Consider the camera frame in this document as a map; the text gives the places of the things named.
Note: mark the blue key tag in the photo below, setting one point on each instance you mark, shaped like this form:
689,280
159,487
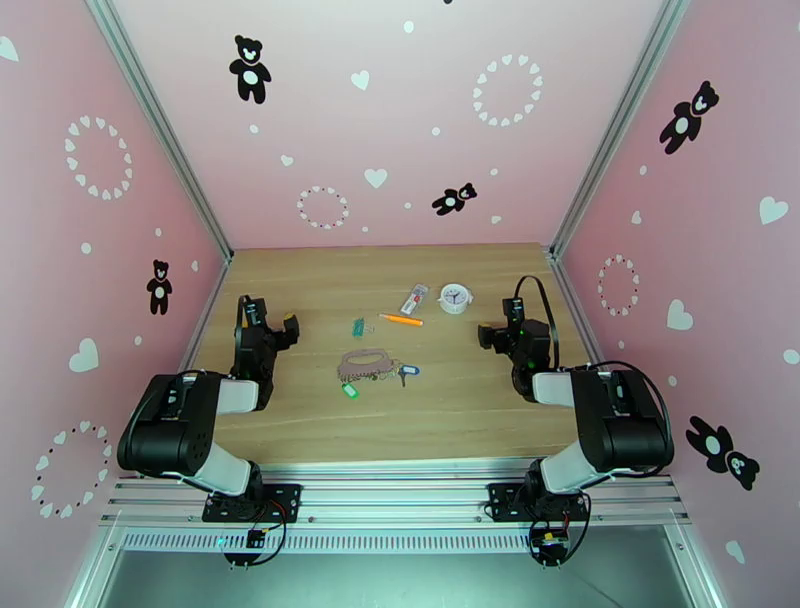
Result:
410,371

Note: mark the dark metal key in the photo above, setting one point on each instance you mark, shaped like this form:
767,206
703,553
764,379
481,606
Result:
403,379

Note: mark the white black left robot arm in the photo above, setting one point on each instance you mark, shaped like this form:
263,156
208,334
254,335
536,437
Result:
162,431

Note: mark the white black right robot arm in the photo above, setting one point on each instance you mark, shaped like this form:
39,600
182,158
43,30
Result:
625,431

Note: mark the small white alarm clock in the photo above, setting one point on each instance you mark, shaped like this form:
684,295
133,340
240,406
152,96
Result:
455,298

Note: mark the clear pencil lead case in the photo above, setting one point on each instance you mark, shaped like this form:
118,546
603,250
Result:
414,300

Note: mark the orange pen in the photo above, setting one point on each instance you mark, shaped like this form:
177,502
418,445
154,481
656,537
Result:
403,320

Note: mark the black power connector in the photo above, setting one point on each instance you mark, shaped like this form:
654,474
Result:
550,545
255,539

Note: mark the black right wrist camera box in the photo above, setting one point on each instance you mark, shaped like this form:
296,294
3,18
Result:
512,310

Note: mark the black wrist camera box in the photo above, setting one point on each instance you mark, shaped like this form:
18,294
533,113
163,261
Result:
252,312
512,310

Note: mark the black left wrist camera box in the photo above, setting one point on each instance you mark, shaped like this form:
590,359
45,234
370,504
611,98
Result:
252,312

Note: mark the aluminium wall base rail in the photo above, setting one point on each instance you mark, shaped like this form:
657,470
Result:
572,300
206,312

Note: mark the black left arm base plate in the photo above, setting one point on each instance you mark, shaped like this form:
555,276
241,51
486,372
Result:
287,500

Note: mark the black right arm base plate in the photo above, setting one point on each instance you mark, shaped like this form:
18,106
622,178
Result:
500,500

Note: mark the aluminium mounting rail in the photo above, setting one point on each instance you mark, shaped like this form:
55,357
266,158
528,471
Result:
400,494

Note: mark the aluminium frame post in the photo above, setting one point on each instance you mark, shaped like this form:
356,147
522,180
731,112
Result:
619,125
156,125

